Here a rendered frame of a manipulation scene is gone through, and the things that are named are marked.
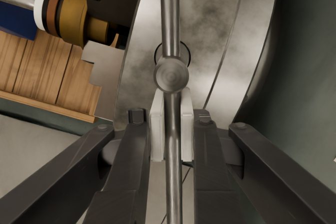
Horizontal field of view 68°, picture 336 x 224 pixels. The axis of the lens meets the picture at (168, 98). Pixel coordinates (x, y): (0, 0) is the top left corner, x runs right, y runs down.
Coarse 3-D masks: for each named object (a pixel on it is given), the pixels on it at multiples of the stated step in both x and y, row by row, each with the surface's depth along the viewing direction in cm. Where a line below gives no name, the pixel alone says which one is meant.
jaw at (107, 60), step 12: (84, 48) 36; (96, 48) 36; (108, 48) 36; (84, 60) 36; (96, 60) 36; (108, 60) 36; (120, 60) 36; (96, 72) 36; (108, 72) 36; (96, 84) 36; (108, 84) 36; (108, 96) 36; (96, 108) 36; (108, 108) 36
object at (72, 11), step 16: (48, 0) 34; (64, 0) 34; (80, 0) 34; (48, 16) 34; (64, 16) 34; (80, 16) 34; (48, 32) 37; (64, 32) 35; (80, 32) 34; (96, 32) 35; (112, 32) 40
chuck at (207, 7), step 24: (144, 0) 22; (192, 0) 23; (216, 0) 23; (144, 24) 23; (192, 24) 23; (216, 24) 23; (144, 48) 23; (192, 48) 23; (216, 48) 23; (120, 72) 24; (144, 72) 24; (192, 72) 24; (216, 72) 24; (120, 96) 25; (144, 96) 25; (192, 96) 24; (120, 120) 28
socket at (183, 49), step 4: (160, 44) 23; (180, 44) 23; (184, 44) 23; (160, 48) 23; (180, 48) 23; (184, 48) 23; (156, 52) 23; (160, 52) 23; (184, 52) 23; (188, 52) 23; (156, 56) 23; (184, 56) 23; (188, 56) 23; (156, 60) 23; (188, 60) 23
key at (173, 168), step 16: (160, 0) 16; (176, 0) 15; (176, 16) 16; (176, 32) 16; (176, 48) 16; (176, 96) 17; (176, 112) 17; (176, 128) 18; (176, 144) 18; (176, 160) 18; (176, 176) 18; (176, 192) 18; (176, 208) 18
